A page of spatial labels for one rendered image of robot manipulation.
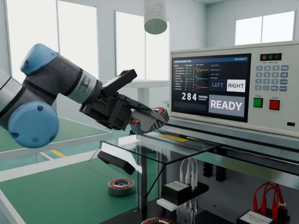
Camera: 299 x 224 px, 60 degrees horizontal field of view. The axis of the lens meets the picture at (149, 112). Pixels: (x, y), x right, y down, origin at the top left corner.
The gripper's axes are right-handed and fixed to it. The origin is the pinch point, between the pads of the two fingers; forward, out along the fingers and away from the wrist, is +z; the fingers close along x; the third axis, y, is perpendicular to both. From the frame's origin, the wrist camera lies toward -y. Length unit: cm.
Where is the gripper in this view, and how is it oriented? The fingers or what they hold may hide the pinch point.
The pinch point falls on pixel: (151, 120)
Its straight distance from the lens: 73.7
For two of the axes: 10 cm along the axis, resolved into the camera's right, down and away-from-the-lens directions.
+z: 7.1, 4.6, 5.3
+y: -3.6, 8.9, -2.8
